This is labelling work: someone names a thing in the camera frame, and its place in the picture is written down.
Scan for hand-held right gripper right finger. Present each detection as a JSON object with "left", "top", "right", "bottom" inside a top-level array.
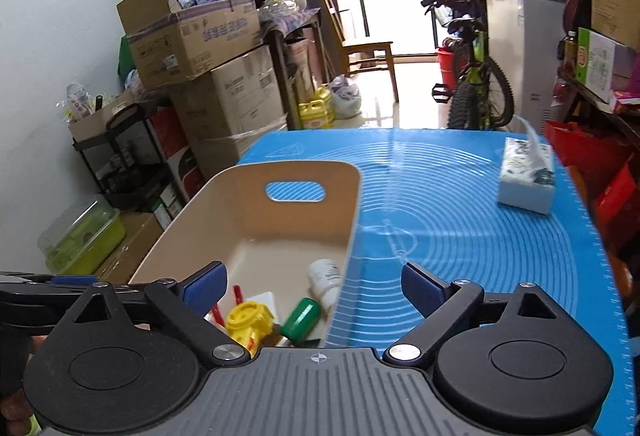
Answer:
[{"left": 382, "top": 261, "right": 566, "bottom": 364}]

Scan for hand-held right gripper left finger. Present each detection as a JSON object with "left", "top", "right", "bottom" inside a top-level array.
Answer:
[{"left": 62, "top": 261, "right": 251, "bottom": 368}]

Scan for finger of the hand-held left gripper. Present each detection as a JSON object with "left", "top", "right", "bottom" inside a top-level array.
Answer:
[
  {"left": 0, "top": 288, "right": 86, "bottom": 337},
  {"left": 0, "top": 270, "right": 99, "bottom": 289}
]

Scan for red-handled pliers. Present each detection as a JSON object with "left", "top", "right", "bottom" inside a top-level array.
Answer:
[{"left": 210, "top": 285, "right": 244, "bottom": 328}]

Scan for yellow plastic toy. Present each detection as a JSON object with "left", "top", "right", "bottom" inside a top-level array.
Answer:
[{"left": 225, "top": 301, "right": 276, "bottom": 352}]

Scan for beige plastic bin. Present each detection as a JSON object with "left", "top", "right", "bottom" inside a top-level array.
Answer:
[{"left": 129, "top": 161, "right": 362, "bottom": 349}]

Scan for white pill bottle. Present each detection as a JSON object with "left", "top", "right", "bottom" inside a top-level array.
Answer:
[{"left": 307, "top": 258, "right": 343, "bottom": 309}]

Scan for green cylindrical container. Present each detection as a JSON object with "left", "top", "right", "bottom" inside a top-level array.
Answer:
[{"left": 280, "top": 297, "right": 321, "bottom": 342}]

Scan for person's left hand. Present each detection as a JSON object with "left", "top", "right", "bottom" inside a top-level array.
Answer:
[{"left": 0, "top": 393, "right": 35, "bottom": 436}]

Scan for green container with clear lid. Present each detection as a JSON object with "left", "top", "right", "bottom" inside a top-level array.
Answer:
[{"left": 37, "top": 196, "right": 127, "bottom": 274}]

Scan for brown printed cardboard box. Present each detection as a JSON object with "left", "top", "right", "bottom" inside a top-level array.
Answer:
[{"left": 92, "top": 212, "right": 166, "bottom": 284}]

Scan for blue silicone mat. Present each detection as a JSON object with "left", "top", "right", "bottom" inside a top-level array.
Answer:
[{"left": 237, "top": 127, "right": 628, "bottom": 417}]

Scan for black shelf rack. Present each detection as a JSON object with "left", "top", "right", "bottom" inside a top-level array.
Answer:
[{"left": 72, "top": 103, "right": 186, "bottom": 222}]

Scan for red black appliance box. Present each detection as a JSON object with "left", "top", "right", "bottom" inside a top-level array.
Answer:
[{"left": 150, "top": 108, "right": 206, "bottom": 202}]

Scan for film-wrapped cardboard box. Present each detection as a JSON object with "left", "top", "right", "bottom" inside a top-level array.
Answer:
[{"left": 190, "top": 116, "right": 288, "bottom": 179}]

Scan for white tissue pack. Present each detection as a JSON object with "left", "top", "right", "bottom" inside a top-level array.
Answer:
[{"left": 496, "top": 116, "right": 557, "bottom": 215}]

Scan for open cardboard box with clutter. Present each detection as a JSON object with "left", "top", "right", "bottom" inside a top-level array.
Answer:
[{"left": 67, "top": 91, "right": 138, "bottom": 142}]

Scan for green black bicycle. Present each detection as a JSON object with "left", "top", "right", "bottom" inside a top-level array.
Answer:
[{"left": 404, "top": 0, "right": 516, "bottom": 130}]

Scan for large pale cardboard box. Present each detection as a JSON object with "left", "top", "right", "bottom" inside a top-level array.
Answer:
[{"left": 170, "top": 45, "right": 288, "bottom": 142}]

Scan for white plastic bag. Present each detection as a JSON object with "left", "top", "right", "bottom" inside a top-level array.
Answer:
[{"left": 327, "top": 75, "right": 363, "bottom": 119}]

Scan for red paper bag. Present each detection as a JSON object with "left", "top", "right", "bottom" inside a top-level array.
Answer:
[
  {"left": 592, "top": 156, "right": 640, "bottom": 229},
  {"left": 544, "top": 118, "right": 598, "bottom": 169}
]

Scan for red plastic bucket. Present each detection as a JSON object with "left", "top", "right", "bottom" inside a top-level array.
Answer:
[{"left": 434, "top": 47, "right": 458, "bottom": 89}]

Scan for open blue-print cardboard box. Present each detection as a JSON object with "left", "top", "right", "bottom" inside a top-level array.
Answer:
[{"left": 116, "top": 0, "right": 263, "bottom": 89}]

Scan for wooden chair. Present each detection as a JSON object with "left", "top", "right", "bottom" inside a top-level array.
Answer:
[{"left": 315, "top": 0, "right": 398, "bottom": 102}]

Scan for dark wooden shelf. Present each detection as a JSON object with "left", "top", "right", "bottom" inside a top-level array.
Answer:
[{"left": 550, "top": 66, "right": 640, "bottom": 142}]

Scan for white chest freezer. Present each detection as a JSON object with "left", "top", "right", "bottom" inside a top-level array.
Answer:
[{"left": 485, "top": 0, "right": 568, "bottom": 129}]

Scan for orange drink bottle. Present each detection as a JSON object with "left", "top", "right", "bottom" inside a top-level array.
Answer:
[{"left": 562, "top": 31, "right": 578, "bottom": 72}]

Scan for cluttered side table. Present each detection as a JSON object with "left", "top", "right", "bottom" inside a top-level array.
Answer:
[{"left": 260, "top": 6, "right": 326, "bottom": 117}]

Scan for green white carton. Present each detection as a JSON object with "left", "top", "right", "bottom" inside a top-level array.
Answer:
[{"left": 575, "top": 27, "right": 640, "bottom": 104}]

